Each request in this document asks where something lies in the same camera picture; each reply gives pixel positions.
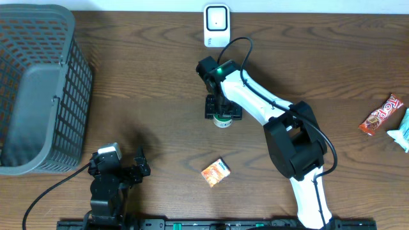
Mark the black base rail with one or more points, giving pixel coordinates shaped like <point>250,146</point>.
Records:
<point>160,224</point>

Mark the mint green wipes pack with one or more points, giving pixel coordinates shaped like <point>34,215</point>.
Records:
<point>400,135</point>

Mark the grey plastic mesh basket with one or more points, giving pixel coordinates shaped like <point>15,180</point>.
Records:
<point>46,86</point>

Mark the red Top snack packet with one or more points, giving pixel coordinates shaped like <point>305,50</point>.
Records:
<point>374,121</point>

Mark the white barcode scanner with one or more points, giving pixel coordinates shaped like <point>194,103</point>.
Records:
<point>216,20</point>

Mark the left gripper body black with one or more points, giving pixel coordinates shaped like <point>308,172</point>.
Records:
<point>130,177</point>

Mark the green lid jar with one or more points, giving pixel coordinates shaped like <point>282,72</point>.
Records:
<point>222,122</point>

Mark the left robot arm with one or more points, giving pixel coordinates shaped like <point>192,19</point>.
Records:
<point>110,186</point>

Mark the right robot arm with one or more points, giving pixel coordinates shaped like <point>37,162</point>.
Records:
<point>295,142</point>

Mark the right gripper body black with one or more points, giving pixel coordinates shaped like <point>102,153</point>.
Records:
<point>223,107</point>

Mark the orange Kleenex tissue pack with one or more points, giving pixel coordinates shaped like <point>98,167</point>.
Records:
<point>215,172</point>

